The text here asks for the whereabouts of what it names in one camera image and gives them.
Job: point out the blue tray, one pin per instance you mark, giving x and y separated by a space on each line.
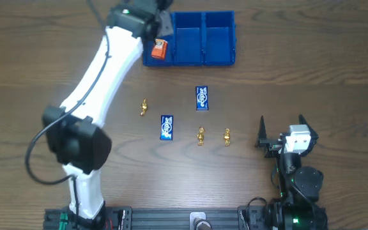
203 48

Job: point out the orange candy box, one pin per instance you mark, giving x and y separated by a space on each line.
159 49

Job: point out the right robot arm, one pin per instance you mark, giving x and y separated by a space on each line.
300 185

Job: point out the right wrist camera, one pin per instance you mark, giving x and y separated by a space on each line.
298 138

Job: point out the gold candy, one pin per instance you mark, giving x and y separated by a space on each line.
200 136
143 106
226 136

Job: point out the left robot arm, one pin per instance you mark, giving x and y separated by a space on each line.
117 60

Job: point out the blue candy pack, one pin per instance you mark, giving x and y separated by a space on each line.
202 97
166 127

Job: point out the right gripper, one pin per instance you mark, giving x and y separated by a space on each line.
273 147

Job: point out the mounting rail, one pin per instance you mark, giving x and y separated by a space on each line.
165 218

